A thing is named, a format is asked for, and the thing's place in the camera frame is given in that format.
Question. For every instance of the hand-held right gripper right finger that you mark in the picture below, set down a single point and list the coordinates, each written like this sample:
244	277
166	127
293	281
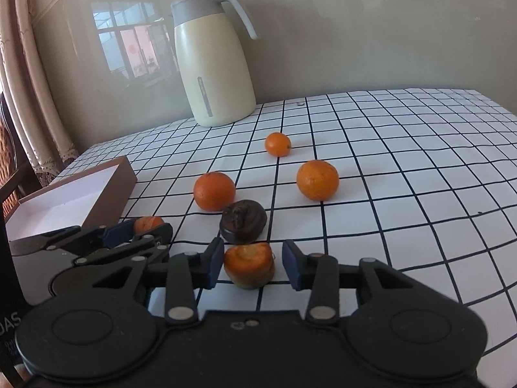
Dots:
291	266

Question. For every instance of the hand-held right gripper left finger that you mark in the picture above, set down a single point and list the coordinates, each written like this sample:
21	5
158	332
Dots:
214	266

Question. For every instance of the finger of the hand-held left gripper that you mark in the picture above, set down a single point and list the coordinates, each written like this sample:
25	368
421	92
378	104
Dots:
117	233
149	248

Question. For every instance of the orange cut fruit piece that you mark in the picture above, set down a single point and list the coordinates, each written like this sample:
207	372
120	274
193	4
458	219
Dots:
249	264
148	224

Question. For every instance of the brown cardboard box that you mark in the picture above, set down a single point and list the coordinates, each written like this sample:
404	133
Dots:
60	206

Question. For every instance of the dark brown round fruit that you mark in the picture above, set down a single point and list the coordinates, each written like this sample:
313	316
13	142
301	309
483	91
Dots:
243	220

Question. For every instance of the orange mandarin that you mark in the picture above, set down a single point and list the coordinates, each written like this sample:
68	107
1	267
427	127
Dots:
317	180
214	191

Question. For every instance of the wooden chair with orange cushion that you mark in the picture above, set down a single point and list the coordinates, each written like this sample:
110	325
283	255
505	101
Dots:
12	186

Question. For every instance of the small orange citrus fruit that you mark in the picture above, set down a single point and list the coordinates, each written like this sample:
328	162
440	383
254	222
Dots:
278	144

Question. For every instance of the white checkered tablecloth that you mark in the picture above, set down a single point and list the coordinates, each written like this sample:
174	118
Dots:
404	169

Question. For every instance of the beige curtain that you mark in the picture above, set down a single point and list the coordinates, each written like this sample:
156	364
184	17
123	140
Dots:
36	89

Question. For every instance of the cream thermos jug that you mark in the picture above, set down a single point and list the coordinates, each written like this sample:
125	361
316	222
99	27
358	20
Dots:
214	68

